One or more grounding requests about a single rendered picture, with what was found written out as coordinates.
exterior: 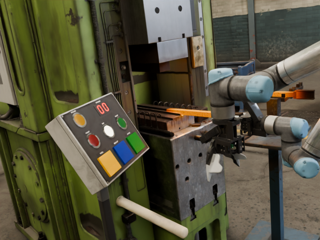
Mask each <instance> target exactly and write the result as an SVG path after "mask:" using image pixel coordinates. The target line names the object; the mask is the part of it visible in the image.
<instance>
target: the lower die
mask: <svg viewBox="0 0 320 240"><path fill-rule="evenodd" d="M139 105H143V106H150V107H156V108H163V109H169V108H173V107H165V106H158V105H151V104H144V103H143V104H139ZM174 109H176V108H174ZM137 110H138V111H139V112H140V111H141V110H142V111H143V112H144V113H145V112H147V111H148V112H149V113H150V114H151V113H152V112H154V113H155V115H156V114H158V113H159V114H161V118H160V115H157V125H158V128H159V129H161V130H167V131H172V132H174V133H175V132H177V131H179V130H182V129H184V128H186V127H189V126H191V125H192V124H193V123H195V121H194V116H190V115H181V113H177V112H170V111H164V110H155V109H148V108H142V107H137ZM143 112H140V122H141V125H143V126H145V121H144V115H143ZM150 117H151V124H152V127H153V128H156V120H155V117H154V114H151V116H150ZM150 117H149V114H148V113H146V114H145V119H146V125H147V127H150ZM137 118H138V124H139V123H140V122H139V115H138V113H137ZM179 128H180V129H179Z"/></svg>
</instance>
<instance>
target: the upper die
mask: <svg viewBox="0 0 320 240"><path fill-rule="evenodd" d="M128 46H129V53H130V62H131V63H163V62H167V61H171V60H177V59H182V58H186V57H188V48H187V38H182V39H176V40H168V41H162V42H156V43H151V44H139V45H128Z"/></svg>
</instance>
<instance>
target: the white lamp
mask: <svg viewBox="0 0 320 240"><path fill-rule="evenodd" d="M104 130H105V132H106V134H107V135H108V136H113V130H112V128H111V127H109V126H105V127H104Z"/></svg>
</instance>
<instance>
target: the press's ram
mask: <svg viewBox="0 0 320 240"><path fill-rule="evenodd" d="M122 5H123V12H124V19H125V26H126V33H127V39H128V45H139V44H151V43H156V42H162V41H168V40H176V39H182V38H188V37H192V36H193V32H192V22H191V11H190V0H122Z"/></svg>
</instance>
